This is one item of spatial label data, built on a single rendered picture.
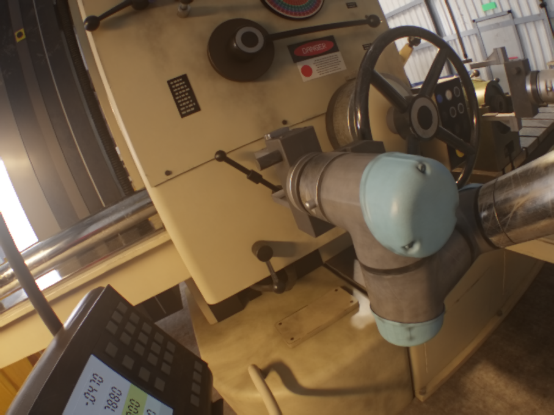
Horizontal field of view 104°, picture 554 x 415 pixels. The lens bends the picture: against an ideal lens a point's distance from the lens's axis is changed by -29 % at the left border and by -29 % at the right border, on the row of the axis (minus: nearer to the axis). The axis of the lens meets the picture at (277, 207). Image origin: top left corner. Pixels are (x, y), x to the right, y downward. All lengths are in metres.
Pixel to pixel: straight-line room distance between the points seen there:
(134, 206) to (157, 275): 0.23
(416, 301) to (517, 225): 0.12
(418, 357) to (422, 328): 1.09
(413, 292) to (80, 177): 1.26
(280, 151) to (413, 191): 0.19
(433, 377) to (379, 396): 0.37
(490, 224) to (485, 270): 1.23
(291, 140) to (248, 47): 0.30
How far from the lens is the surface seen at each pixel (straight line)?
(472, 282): 1.47
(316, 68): 0.75
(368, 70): 0.52
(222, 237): 0.67
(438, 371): 1.64
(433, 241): 0.23
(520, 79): 0.76
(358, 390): 1.24
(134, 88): 0.65
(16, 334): 1.24
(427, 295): 0.28
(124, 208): 0.99
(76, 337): 0.35
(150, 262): 0.97
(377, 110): 0.67
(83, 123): 1.35
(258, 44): 0.62
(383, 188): 0.21
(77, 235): 1.04
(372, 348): 1.13
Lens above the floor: 1.41
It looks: 18 degrees down
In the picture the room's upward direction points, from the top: 22 degrees counter-clockwise
